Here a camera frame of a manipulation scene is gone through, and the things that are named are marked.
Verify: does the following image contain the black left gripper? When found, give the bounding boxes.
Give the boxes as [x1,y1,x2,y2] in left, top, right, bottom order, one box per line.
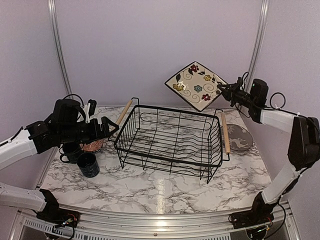
[58,116,119,145]

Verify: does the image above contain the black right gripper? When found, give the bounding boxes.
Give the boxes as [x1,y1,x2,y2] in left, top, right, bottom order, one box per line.
[217,81,256,108]

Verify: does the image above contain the blue white patterned bowl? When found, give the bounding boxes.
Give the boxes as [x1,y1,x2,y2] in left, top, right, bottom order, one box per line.
[81,139,104,153]

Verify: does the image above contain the square floral ceramic plate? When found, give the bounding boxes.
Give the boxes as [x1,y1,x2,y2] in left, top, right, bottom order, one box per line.
[164,61,227,112]

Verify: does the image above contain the dark blue ceramic mug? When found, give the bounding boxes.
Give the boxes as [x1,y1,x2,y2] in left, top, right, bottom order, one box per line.
[76,152,100,178]

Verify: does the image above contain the dark green ceramic mug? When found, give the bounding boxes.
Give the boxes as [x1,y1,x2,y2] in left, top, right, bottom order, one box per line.
[59,142,84,164]

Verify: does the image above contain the grey reindeer round plate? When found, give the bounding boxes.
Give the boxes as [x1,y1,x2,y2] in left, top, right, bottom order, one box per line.
[226,124,254,152]

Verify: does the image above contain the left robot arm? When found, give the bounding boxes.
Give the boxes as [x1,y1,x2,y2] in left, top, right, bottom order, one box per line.
[0,98,119,170]

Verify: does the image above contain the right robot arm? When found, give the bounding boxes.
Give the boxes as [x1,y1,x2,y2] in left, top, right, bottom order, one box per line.
[217,77,320,224]

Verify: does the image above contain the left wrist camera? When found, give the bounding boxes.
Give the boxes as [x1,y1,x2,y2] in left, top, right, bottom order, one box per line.
[83,99,97,124]

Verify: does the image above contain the left wooden rack handle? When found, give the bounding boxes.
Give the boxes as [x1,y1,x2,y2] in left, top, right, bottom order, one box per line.
[115,99,133,125]

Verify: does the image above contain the wooden rack handle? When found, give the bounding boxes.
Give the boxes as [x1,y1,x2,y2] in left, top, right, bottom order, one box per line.
[115,99,133,125]
[220,111,231,155]

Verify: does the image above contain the right wooden rack handle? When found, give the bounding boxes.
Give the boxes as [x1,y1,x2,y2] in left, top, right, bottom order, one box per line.
[220,111,231,155]

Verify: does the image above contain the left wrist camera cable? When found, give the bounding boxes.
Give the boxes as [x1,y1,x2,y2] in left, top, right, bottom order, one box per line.
[62,93,86,118]

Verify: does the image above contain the black wire dish rack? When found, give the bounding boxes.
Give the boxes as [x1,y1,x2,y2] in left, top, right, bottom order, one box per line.
[113,97,230,183]

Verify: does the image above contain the right aluminium wall post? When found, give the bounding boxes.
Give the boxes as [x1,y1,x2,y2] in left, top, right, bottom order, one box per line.
[246,0,270,87]

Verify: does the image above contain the aluminium wall post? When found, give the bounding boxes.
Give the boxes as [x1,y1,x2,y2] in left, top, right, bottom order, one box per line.
[48,0,73,95]
[246,0,270,87]

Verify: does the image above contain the aluminium front rail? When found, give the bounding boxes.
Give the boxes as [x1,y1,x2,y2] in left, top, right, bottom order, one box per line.
[8,201,301,240]

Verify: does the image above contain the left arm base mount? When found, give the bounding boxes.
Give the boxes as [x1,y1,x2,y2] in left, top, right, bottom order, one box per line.
[34,188,80,240]

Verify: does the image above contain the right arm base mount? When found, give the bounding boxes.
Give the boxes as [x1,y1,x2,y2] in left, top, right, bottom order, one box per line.
[228,192,276,229]

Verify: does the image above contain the left aluminium wall post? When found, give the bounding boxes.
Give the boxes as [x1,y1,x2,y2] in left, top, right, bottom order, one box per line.
[48,0,73,95]

